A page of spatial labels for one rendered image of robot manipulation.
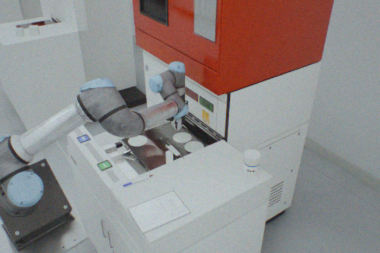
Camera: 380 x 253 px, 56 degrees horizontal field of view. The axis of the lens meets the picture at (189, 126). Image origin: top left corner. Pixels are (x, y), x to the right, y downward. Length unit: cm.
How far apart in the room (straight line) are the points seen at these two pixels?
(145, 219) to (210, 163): 43
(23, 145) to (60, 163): 200
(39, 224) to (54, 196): 12
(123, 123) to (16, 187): 43
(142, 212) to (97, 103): 46
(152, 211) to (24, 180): 48
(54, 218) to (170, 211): 49
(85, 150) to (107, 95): 59
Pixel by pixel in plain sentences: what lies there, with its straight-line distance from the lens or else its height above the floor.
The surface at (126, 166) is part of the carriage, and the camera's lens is 180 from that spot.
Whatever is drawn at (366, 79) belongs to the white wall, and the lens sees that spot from 300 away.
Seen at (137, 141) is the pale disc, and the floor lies 90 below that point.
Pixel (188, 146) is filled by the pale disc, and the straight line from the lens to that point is 187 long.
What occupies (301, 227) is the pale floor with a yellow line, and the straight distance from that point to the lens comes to 279.
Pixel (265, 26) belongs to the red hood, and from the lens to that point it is 172.
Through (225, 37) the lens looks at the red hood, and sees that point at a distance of 157.
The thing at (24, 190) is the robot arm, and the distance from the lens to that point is 140.
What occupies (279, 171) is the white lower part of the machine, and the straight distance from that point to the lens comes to 239.
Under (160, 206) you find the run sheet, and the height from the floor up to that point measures 97.
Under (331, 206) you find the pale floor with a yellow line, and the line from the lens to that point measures 301.
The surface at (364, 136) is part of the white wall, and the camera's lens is 316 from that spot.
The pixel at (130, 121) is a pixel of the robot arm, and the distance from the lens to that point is 129.
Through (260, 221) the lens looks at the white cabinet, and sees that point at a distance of 179.
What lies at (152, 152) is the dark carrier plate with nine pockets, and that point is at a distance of 185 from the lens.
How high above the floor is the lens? 201
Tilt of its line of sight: 33 degrees down
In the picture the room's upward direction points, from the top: straight up
